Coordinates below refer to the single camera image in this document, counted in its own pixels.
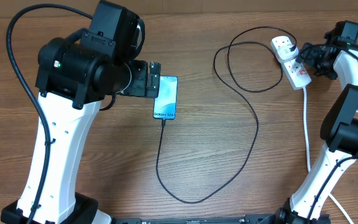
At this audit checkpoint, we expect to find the white power extension strip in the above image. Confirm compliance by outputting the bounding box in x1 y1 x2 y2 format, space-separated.
270 35 311 90

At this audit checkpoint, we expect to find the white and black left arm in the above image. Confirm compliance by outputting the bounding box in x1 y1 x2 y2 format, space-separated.
1 1 161 223

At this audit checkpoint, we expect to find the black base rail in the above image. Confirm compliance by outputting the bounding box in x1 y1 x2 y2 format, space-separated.
110 213 332 224

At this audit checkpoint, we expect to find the black USB charging cable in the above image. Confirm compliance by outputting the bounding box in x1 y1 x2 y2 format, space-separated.
155 26 298 205

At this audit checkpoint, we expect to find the white power strip cord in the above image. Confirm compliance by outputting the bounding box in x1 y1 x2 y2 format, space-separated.
302 86 355 224

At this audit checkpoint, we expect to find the brown cardboard backdrop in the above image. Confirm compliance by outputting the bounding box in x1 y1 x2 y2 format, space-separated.
0 0 358 18

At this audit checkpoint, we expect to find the dark blue Samsung smartphone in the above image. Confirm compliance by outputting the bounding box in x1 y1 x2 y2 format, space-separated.
153 76 178 119

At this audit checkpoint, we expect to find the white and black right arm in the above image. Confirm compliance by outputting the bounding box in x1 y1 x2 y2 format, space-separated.
263 21 358 223

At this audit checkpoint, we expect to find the white wall charger plug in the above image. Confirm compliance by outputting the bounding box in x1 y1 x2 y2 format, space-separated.
275 45 299 63

